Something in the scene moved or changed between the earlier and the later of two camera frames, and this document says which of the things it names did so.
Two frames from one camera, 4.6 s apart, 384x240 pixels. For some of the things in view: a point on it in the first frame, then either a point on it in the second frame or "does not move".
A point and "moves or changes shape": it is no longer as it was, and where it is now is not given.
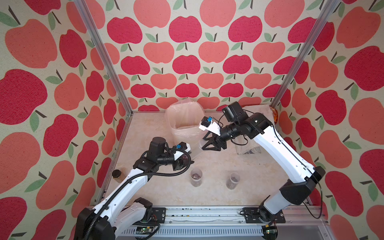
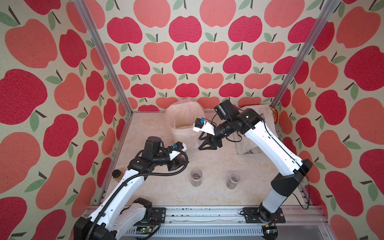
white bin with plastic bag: x=185 y=117 does not move
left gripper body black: x=176 y=164 does not move
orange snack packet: x=275 y=114 does not move
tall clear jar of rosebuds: x=185 y=159 moves or changes shape
